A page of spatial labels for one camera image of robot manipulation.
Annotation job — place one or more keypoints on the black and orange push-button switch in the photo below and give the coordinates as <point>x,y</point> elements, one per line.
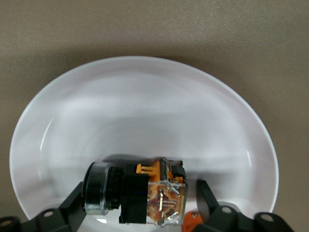
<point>135,193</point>

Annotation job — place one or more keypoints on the pale pink round plate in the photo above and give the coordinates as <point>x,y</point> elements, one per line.
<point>144,108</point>

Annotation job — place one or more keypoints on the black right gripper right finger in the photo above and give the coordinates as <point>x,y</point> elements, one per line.
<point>210,205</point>

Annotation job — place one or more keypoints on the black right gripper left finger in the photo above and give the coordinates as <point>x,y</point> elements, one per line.
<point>70,212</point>

